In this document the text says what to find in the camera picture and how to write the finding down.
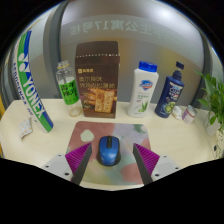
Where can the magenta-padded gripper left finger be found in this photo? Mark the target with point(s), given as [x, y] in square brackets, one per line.
[77, 157]

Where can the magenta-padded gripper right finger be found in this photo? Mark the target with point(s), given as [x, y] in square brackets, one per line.
[148, 158]

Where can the blue computer mouse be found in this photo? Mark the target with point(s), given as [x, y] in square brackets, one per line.
[109, 151]

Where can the floral pastel mouse pad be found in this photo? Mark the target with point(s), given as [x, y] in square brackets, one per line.
[126, 136]

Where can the small white jar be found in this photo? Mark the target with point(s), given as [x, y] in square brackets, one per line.
[177, 112]

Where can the small pink-labelled jar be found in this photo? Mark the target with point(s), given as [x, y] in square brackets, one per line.
[189, 114]

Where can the dark blue pump bottle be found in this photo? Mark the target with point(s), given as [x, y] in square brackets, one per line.
[169, 95]

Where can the white bottle blue cap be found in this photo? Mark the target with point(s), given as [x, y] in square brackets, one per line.
[142, 91]

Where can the clear bottle green label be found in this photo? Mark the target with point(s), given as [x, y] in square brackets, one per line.
[69, 90]

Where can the brown cracker box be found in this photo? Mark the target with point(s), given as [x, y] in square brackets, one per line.
[97, 80]

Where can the white green shuttlecock tube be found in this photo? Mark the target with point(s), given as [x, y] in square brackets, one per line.
[31, 86]

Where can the green potted plant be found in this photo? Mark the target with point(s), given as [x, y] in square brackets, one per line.
[213, 100]

